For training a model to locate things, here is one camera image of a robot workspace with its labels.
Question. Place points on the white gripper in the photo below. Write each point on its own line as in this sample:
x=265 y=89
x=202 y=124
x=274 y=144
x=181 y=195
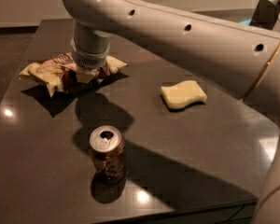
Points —
x=90 y=59

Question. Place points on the brown chip bag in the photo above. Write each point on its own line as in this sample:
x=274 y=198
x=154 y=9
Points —
x=58 y=74

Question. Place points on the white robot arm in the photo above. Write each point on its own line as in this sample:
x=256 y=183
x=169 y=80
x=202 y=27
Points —
x=242 y=61

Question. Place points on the orange soda can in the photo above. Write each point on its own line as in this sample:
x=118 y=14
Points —
x=107 y=150

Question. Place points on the yellow sponge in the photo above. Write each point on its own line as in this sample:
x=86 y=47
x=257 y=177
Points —
x=183 y=94

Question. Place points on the dark box in background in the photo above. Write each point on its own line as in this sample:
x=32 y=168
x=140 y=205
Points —
x=266 y=14

